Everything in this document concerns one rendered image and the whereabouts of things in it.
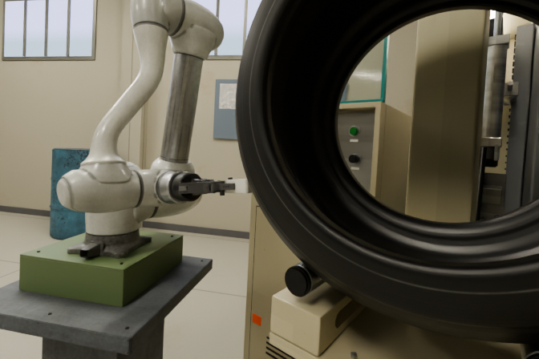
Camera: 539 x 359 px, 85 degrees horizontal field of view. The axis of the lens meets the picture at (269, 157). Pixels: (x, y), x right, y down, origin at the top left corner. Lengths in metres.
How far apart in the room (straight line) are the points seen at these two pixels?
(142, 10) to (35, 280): 0.83
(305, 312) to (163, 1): 0.91
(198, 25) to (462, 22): 0.74
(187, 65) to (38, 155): 4.23
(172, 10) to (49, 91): 4.14
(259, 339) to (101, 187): 0.99
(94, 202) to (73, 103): 4.03
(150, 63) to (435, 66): 0.74
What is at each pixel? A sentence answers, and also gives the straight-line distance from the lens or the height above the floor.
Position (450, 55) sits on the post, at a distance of 0.78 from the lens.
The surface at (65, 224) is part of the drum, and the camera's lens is 3.86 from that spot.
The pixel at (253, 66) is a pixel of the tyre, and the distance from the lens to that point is 0.44.
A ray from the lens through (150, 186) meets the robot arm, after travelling 0.84.
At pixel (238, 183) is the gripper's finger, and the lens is 0.64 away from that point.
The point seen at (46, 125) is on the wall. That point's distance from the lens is 5.07.
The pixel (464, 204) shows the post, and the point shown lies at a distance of 0.75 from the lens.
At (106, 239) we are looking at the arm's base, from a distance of 1.04.
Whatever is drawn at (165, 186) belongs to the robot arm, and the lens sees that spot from 0.79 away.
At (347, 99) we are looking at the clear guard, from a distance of 1.11.
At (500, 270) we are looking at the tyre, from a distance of 0.35.
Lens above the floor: 1.10
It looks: 2 degrees down
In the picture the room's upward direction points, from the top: 3 degrees clockwise
